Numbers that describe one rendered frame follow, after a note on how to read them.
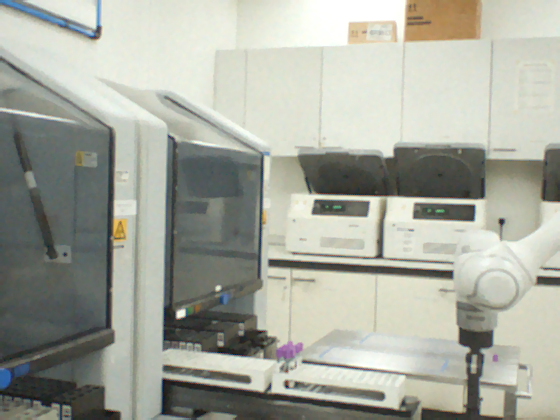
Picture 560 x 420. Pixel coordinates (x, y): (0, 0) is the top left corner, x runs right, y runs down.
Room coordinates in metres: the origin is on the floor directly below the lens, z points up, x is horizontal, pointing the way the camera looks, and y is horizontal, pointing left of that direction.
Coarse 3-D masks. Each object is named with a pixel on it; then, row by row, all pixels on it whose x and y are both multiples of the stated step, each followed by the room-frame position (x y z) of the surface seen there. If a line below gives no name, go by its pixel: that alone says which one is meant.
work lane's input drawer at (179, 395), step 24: (168, 384) 1.61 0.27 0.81; (192, 384) 1.59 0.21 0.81; (192, 408) 1.58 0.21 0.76; (216, 408) 1.56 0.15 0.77; (240, 408) 1.54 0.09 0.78; (264, 408) 1.52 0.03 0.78; (288, 408) 1.50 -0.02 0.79; (312, 408) 1.49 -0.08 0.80; (336, 408) 1.47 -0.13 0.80; (360, 408) 1.46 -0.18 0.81; (384, 408) 1.45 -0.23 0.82; (408, 408) 1.45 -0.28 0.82
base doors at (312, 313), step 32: (288, 288) 3.98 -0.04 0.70; (320, 288) 3.92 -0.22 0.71; (352, 288) 3.86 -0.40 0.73; (384, 288) 3.80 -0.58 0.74; (416, 288) 3.74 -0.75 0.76; (448, 288) 3.68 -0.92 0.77; (544, 288) 3.53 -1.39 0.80; (288, 320) 3.98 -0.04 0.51; (320, 320) 3.92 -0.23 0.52; (352, 320) 3.86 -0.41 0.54; (384, 320) 3.80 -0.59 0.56; (416, 320) 3.74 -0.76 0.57; (448, 320) 3.68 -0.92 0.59; (512, 320) 3.58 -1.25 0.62; (544, 320) 3.53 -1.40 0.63; (544, 352) 3.52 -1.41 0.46; (416, 384) 3.73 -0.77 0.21; (448, 384) 3.67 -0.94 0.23; (544, 384) 3.52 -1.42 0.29; (544, 416) 3.52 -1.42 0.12
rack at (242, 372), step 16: (176, 352) 1.70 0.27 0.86; (192, 352) 1.70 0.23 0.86; (176, 368) 1.68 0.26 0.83; (192, 368) 1.69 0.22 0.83; (208, 368) 1.59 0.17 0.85; (224, 368) 1.57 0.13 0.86; (240, 368) 1.56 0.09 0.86; (256, 368) 1.57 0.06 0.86; (272, 368) 1.60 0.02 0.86; (224, 384) 1.57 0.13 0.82; (240, 384) 1.56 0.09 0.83; (256, 384) 1.55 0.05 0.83
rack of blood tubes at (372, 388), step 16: (304, 368) 1.58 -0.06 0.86; (320, 368) 1.58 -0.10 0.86; (336, 368) 1.59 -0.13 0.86; (272, 384) 1.54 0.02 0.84; (304, 384) 1.57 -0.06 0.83; (320, 384) 1.58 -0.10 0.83; (336, 384) 1.49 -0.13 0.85; (352, 384) 1.48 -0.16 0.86; (368, 384) 1.46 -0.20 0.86; (384, 384) 1.47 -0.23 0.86; (400, 384) 1.47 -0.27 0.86; (336, 400) 1.49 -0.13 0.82; (352, 400) 1.48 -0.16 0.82; (368, 400) 1.46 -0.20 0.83; (384, 400) 1.45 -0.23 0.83; (400, 400) 1.47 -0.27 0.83
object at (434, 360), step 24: (336, 336) 2.14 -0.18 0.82; (360, 336) 2.15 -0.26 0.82; (384, 336) 2.16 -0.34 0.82; (408, 336) 2.17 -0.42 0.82; (312, 360) 1.83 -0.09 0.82; (336, 360) 1.84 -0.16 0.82; (360, 360) 1.84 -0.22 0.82; (384, 360) 1.85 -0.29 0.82; (408, 360) 1.86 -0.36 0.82; (432, 360) 1.86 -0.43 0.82; (456, 360) 1.87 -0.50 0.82; (504, 360) 1.88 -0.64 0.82; (456, 384) 1.69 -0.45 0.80; (480, 384) 1.67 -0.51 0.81; (504, 384) 1.65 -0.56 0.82; (528, 384) 1.78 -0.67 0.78; (504, 408) 1.65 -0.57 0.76
